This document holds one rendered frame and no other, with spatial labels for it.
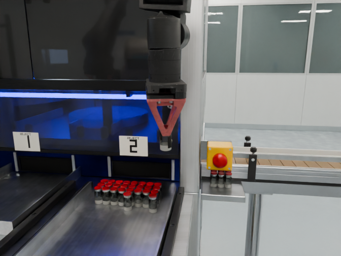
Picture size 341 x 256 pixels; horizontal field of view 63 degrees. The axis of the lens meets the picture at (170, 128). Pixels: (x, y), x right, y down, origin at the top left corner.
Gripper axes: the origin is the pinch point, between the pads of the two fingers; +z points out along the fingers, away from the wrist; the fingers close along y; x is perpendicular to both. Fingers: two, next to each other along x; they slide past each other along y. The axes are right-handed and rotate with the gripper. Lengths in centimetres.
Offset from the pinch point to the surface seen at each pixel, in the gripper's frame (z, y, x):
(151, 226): 25.7, 7.1, 3.0
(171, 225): 24.0, 4.4, -1.4
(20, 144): 13, 36, 43
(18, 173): 27, 43, 48
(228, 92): 67, 459, -156
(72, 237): 25.3, 4.3, 20.7
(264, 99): 79, 443, -220
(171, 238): 23.6, -0.5, -0.9
